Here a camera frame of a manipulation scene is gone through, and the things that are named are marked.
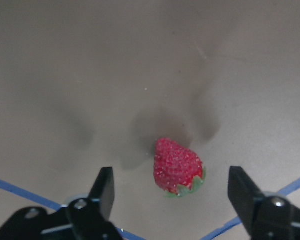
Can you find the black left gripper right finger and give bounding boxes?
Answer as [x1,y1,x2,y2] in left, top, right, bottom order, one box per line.
[227,166,300,240]

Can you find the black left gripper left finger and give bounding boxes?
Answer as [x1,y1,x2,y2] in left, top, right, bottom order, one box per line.
[0,167,122,240]

